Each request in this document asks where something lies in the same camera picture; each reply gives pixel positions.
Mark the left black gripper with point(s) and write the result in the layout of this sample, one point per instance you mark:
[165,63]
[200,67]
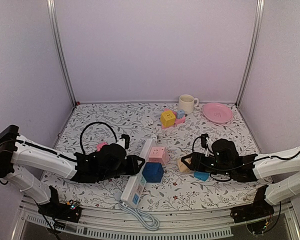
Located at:
[133,168]

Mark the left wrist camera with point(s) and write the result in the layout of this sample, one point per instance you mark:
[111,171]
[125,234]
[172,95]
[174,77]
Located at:
[125,140]

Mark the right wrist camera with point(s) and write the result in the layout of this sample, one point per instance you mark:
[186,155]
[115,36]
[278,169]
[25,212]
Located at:
[204,139]

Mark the light blue power strip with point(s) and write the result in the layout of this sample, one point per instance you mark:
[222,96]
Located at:
[147,220]

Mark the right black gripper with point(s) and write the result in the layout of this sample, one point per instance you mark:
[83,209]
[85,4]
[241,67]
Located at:
[196,165]

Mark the dark blue cube socket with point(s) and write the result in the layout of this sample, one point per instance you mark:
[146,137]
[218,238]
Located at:
[153,172]

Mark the pink plate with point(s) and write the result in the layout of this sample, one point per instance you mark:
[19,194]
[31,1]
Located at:
[217,112]

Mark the right aluminium frame post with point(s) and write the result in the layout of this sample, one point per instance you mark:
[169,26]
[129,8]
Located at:
[260,4]

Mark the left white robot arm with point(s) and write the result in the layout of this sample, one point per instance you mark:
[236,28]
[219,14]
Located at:
[17,151]

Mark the cream ceramic mug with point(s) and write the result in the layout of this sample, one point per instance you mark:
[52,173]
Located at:
[187,103]

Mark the pink cube socket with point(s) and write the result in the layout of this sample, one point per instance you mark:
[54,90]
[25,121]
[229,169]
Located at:
[158,154]

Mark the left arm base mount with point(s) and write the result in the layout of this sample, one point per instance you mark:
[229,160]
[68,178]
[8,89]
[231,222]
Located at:
[69,211]

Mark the small light blue adapter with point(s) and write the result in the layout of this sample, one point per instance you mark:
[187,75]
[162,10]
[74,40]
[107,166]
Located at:
[180,114]

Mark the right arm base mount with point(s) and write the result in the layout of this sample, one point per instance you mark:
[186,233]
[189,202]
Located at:
[259,208]

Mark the pink plug adapter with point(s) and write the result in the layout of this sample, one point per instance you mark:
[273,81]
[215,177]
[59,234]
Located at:
[101,145]

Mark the aluminium frame post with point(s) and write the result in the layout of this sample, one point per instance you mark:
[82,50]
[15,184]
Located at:
[51,7]
[260,4]

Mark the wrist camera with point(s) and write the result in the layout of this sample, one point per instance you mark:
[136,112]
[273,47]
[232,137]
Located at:
[204,139]
[125,140]

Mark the pink flat power strip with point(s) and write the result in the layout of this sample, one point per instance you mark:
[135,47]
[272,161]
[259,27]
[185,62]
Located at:
[177,121]

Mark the cyan cube adapter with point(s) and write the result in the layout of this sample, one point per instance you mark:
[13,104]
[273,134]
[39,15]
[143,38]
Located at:
[202,176]

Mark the yellow cube socket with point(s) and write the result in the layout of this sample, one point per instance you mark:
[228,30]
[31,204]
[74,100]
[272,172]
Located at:
[167,118]

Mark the front aluminium rail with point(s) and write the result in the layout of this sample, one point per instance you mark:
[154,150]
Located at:
[121,224]

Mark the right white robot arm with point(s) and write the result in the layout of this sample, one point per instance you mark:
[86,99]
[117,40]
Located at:
[283,162]

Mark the white power strip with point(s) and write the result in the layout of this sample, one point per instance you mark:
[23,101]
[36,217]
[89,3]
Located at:
[133,190]

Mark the beige cube socket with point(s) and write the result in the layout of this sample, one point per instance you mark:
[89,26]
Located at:
[183,168]

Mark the left aluminium frame post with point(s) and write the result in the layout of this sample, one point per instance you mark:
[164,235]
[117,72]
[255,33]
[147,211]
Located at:
[51,7]

